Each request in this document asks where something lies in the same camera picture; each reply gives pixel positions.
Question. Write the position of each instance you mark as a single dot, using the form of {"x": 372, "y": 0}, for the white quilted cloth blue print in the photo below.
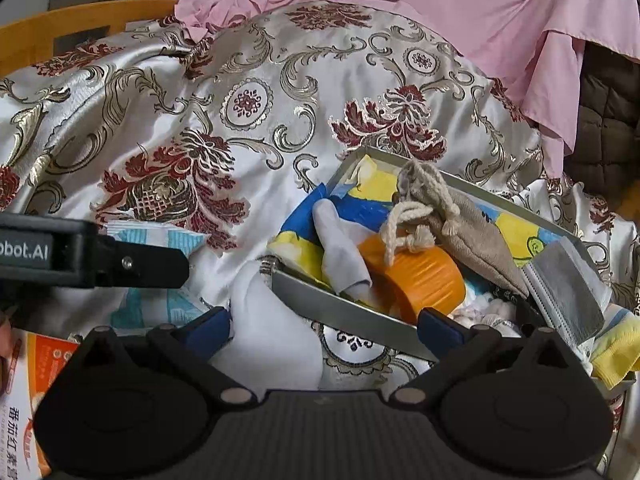
{"x": 485, "y": 315}

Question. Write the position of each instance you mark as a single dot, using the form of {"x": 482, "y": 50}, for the wooden bed frame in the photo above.
{"x": 60, "y": 30}

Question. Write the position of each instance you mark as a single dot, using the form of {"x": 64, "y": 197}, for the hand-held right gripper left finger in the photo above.
{"x": 202, "y": 332}

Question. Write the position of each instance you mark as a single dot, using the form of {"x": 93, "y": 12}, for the yellow striped sock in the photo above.
{"x": 617, "y": 350}

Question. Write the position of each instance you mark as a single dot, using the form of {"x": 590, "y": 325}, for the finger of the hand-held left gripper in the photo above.
{"x": 145, "y": 262}

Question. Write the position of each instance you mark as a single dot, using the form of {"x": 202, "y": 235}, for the grey tray with cartoon print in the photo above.
{"x": 345, "y": 310}

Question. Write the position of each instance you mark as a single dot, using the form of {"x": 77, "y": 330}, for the pink bed sheet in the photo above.
{"x": 450, "y": 20}

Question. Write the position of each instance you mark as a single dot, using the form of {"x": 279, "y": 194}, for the blue and white tissue packet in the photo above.
{"x": 150, "y": 305}

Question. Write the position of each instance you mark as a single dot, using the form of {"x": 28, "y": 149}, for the orange and white box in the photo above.
{"x": 30, "y": 395}

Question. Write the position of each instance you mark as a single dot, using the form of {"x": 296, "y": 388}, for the orange plastic cup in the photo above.
{"x": 425, "y": 275}

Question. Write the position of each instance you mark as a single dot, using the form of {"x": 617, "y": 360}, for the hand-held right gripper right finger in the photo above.
{"x": 440, "y": 332}

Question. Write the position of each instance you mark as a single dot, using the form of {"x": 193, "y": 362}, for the floral satin blanket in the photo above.
{"x": 200, "y": 135}

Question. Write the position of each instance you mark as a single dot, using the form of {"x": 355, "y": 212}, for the plain white sock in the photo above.
{"x": 270, "y": 325}

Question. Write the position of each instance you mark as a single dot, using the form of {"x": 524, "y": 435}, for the brown puffer jacket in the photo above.
{"x": 610, "y": 125}

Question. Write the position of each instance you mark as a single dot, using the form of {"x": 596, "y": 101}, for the pale grey sock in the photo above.
{"x": 340, "y": 250}

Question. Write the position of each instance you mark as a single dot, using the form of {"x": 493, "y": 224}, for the grey face mask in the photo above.
{"x": 565, "y": 285}

